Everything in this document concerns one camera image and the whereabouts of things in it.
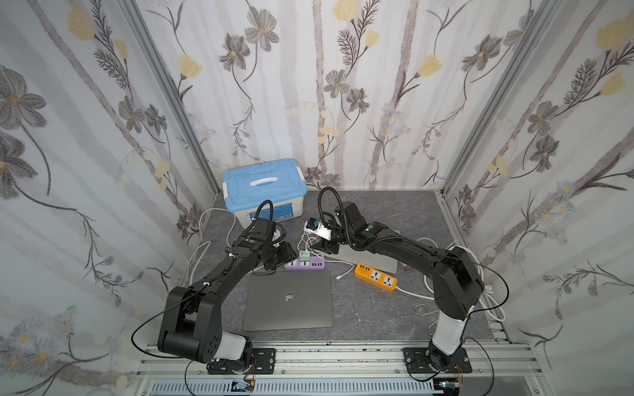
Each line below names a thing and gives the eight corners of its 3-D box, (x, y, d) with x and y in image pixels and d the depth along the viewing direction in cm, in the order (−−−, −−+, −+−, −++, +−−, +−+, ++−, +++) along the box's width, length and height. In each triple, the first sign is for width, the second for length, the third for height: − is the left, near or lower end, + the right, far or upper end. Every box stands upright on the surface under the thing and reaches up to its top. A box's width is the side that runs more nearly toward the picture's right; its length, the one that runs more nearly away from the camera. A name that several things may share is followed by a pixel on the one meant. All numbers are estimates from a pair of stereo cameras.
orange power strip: (352, 276, 94) (353, 273, 92) (357, 265, 97) (358, 262, 95) (393, 294, 90) (395, 290, 88) (397, 282, 93) (399, 278, 90)
